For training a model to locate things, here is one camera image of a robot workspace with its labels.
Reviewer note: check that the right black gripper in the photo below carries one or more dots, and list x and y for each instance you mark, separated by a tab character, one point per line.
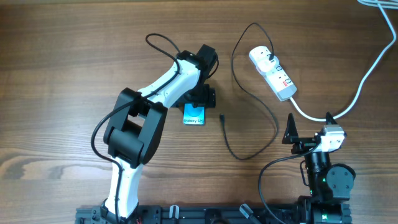
291	137

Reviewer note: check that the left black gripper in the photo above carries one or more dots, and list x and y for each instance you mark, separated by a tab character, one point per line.
208	98

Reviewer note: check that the blue Galaxy smartphone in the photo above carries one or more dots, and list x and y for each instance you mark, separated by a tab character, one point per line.
193	116

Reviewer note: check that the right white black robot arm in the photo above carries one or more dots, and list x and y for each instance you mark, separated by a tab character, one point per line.
330	184

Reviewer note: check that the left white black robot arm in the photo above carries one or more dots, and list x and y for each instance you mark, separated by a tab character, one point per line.
136	124

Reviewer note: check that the white charger plug adapter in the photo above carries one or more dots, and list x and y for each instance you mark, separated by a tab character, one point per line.
266	65

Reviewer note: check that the white power strip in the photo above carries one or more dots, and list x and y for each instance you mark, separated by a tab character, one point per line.
279	82

